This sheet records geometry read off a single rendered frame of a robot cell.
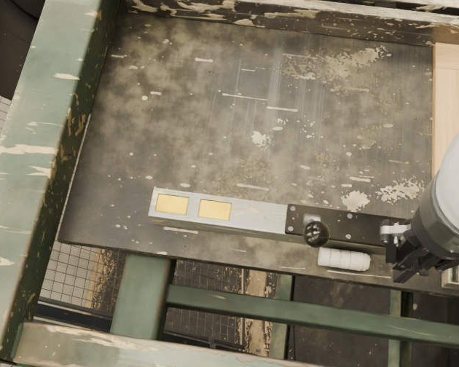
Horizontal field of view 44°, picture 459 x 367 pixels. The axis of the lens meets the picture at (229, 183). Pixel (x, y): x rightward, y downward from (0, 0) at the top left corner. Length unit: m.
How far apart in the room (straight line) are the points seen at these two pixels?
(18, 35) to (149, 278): 0.81
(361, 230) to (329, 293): 2.11
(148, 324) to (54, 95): 0.40
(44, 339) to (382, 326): 0.53
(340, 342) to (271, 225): 2.02
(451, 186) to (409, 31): 0.67
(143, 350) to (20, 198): 0.29
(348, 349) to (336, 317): 1.87
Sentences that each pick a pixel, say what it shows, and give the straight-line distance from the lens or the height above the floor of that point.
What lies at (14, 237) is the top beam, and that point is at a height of 1.85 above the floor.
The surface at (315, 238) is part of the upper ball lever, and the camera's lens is 0.79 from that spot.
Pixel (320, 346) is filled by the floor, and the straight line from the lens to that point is 2.99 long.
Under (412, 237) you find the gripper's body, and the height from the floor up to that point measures 1.55.
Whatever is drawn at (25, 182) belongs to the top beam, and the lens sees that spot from 0.93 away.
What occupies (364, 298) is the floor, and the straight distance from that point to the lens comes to 2.85.
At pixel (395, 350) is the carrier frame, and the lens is 2.44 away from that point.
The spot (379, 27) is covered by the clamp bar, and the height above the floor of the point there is 1.39.
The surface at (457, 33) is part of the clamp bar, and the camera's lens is 1.15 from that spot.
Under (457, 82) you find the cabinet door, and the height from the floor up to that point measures 1.25.
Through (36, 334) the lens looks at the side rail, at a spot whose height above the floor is 1.78.
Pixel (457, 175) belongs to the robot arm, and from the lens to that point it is 0.49.
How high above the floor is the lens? 2.04
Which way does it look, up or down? 29 degrees down
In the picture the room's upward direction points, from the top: 68 degrees counter-clockwise
